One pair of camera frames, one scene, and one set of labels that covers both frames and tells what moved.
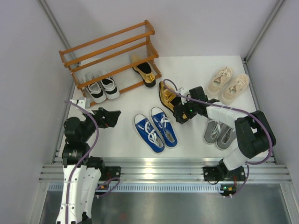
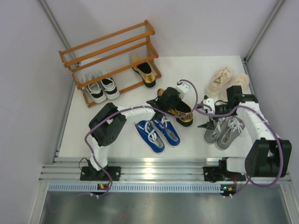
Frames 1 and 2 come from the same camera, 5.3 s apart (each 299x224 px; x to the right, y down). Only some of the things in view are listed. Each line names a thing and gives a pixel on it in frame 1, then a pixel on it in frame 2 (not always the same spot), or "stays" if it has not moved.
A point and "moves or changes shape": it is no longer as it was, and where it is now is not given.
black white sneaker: (95, 92) stays
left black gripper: (110, 117) -> (178, 99)
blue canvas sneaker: (150, 134) stays
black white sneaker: (110, 87) stays
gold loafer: (145, 70) stays
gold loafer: (166, 95) moves or changes shape
